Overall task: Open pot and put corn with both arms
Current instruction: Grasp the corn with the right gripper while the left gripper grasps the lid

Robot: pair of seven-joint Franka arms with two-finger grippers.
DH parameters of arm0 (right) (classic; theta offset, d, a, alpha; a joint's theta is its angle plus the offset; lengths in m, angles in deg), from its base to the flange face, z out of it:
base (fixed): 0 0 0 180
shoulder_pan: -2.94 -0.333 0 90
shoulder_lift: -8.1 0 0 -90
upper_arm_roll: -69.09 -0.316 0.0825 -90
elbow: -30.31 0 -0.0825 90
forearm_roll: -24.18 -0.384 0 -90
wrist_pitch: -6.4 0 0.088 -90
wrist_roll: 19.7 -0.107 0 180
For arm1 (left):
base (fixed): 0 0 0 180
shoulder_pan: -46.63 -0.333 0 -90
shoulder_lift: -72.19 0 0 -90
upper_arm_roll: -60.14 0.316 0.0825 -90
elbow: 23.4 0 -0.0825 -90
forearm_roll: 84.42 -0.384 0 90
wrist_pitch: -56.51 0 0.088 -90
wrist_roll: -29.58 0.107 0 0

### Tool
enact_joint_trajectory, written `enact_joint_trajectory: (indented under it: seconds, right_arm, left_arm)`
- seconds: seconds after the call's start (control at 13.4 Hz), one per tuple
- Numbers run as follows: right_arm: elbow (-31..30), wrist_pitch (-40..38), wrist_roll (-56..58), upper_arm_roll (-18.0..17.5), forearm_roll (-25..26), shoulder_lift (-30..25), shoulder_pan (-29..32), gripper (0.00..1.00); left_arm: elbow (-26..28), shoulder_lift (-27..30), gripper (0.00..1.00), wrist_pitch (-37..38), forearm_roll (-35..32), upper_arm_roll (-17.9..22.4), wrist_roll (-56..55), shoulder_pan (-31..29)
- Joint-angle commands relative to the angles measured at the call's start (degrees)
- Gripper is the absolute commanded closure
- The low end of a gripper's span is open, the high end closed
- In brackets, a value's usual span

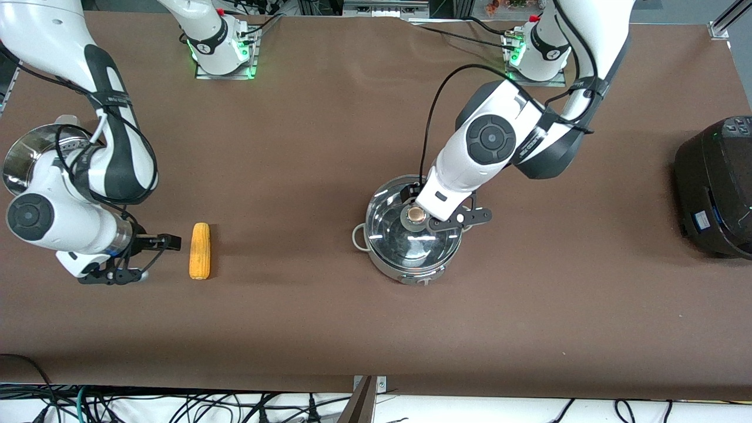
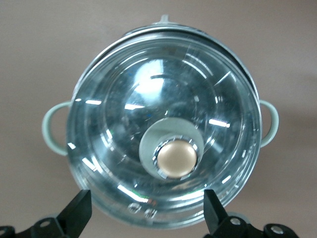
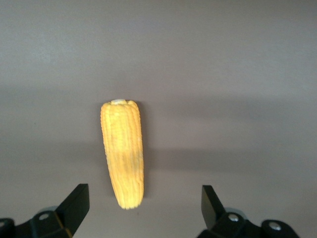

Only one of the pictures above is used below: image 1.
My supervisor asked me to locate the black floor cable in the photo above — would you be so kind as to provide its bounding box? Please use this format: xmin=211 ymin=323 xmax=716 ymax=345
xmin=0 ymin=352 xmax=57 ymax=423

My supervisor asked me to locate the glass pot lid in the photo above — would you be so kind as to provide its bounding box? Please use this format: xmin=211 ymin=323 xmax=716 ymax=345
xmin=365 ymin=174 xmax=463 ymax=272

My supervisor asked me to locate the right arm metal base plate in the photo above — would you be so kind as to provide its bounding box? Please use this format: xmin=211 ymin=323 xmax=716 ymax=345
xmin=195 ymin=26 xmax=258 ymax=80

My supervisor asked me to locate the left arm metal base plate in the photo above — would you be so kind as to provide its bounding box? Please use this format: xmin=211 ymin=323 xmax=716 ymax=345
xmin=504 ymin=32 xmax=568 ymax=88

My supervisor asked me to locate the small metal bracket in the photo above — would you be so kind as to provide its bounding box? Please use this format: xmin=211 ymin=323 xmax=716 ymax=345
xmin=352 ymin=375 xmax=387 ymax=394

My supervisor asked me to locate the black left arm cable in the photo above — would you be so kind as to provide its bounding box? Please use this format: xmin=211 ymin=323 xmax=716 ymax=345
xmin=419 ymin=0 xmax=600 ymax=180

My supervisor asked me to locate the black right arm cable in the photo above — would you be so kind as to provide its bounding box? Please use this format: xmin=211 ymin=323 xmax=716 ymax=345
xmin=0 ymin=44 xmax=159 ymax=277

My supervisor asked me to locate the brown table cover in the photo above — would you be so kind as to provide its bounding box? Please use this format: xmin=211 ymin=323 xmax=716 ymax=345
xmin=0 ymin=9 xmax=752 ymax=401

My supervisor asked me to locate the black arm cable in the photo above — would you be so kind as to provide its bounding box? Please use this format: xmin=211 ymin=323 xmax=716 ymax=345
xmin=419 ymin=0 xmax=600 ymax=180
xmin=0 ymin=44 xmax=159 ymax=277

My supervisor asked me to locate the yellow corn cob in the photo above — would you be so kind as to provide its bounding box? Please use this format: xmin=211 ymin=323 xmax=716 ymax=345
xmin=189 ymin=223 xmax=211 ymax=280

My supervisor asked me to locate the black rice cooker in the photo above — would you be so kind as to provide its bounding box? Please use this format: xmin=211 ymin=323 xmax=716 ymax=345
xmin=674 ymin=116 xmax=752 ymax=260

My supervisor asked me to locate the grey brown bar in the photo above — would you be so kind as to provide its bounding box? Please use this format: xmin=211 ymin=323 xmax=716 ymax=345
xmin=336 ymin=376 xmax=377 ymax=423

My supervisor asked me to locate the grey metal device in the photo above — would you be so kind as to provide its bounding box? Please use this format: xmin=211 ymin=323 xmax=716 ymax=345
xmin=343 ymin=0 xmax=431 ymax=19

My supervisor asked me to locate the stainless steel steamer pot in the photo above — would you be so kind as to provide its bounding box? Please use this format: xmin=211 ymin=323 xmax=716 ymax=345
xmin=3 ymin=115 xmax=95 ymax=197

